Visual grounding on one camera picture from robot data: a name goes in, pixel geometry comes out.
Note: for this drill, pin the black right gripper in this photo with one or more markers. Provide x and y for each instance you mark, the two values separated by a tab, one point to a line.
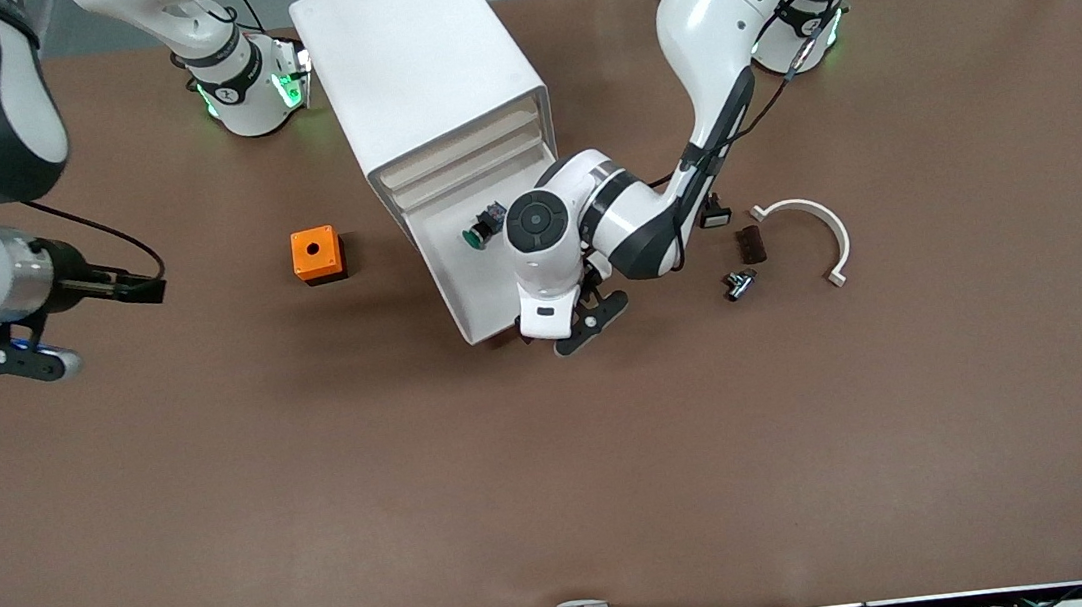
68	270

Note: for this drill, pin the white plastic drawer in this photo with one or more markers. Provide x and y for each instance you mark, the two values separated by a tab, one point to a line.
457	272

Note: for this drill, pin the green push button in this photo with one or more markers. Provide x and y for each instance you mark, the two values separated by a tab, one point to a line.
492	218

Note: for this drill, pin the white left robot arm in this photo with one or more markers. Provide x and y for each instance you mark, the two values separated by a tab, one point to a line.
721	3

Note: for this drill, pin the white drawer cabinet housing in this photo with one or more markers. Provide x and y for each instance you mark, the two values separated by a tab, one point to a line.
413	45

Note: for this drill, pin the brown table cover sheet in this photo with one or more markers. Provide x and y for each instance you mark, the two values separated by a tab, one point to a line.
558	463

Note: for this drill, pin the silver metal connector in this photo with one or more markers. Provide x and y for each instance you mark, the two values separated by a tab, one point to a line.
741	284

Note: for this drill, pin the brown rectangular block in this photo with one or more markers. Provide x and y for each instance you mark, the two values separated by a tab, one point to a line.
754	244

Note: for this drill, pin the white curved plastic arc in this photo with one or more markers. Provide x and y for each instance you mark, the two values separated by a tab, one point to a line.
798	205

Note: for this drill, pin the orange button enclosure box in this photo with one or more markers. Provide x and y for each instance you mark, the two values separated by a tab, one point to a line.
316	267

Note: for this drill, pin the black white rectangular switch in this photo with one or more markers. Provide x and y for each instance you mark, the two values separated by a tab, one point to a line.
715	215

